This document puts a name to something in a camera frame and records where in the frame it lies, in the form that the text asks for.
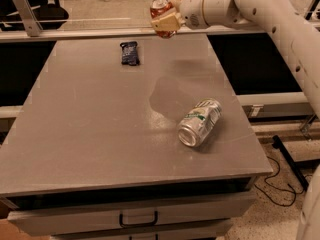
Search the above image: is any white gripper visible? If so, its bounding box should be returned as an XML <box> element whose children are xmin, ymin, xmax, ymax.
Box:
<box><xmin>151</xmin><ymin>0</ymin><xmax>208</xmax><ymax>31</ymax></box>

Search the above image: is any red coke can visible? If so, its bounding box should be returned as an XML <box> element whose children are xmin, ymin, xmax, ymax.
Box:
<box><xmin>150</xmin><ymin>0</ymin><xmax>175</xmax><ymax>39</ymax></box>

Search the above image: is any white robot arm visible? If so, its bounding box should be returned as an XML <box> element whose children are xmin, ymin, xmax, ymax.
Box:
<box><xmin>150</xmin><ymin>0</ymin><xmax>320</xmax><ymax>117</ymax></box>

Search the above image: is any dark blue rxbar wrapper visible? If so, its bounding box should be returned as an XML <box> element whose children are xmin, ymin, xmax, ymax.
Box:
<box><xmin>120</xmin><ymin>41</ymin><xmax>140</xmax><ymax>66</ymax></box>

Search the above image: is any silver green soda can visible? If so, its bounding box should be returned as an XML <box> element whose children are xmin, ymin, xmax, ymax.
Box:
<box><xmin>178</xmin><ymin>98</ymin><xmax>222</xmax><ymax>147</ymax></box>

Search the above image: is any black office chair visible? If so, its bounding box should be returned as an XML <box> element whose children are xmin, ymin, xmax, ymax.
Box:
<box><xmin>0</xmin><ymin>0</ymin><xmax>69</xmax><ymax>31</ymax></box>

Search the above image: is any black stand leg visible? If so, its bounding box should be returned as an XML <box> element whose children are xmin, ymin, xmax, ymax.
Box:
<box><xmin>272</xmin><ymin>135</ymin><xmax>309</xmax><ymax>191</ymax></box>

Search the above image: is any grey lower drawer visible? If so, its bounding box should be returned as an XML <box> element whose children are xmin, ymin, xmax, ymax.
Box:
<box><xmin>50</xmin><ymin>219</ymin><xmax>232</xmax><ymax>240</ymax></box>

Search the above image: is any grey drawer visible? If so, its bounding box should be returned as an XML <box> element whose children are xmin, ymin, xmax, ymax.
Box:
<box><xmin>8</xmin><ymin>191</ymin><xmax>255</xmax><ymax>236</ymax></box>
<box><xmin>50</xmin><ymin>219</ymin><xmax>232</xmax><ymax>240</ymax></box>

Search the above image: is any grey top drawer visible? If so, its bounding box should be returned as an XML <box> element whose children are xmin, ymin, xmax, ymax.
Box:
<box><xmin>8</xmin><ymin>191</ymin><xmax>255</xmax><ymax>236</ymax></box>

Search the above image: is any left metal railing bracket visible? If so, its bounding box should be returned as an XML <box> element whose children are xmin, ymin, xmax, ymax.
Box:
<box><xmin>12</xmin><ymin>0</ymin><xmax>42</xmax><ymax>37</ymax></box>

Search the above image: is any black floor cable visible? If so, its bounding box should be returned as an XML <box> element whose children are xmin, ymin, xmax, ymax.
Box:
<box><xmin>253</xmin><ymin>155</ymin><xmax>313</xmax><ymax>207</ymax></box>

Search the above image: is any black drawer handle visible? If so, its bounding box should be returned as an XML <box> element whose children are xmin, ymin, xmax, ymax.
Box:
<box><xmin>118</xmin><ymin>211</ymin><xmax>159</xmax><ymax>229</ymax></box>

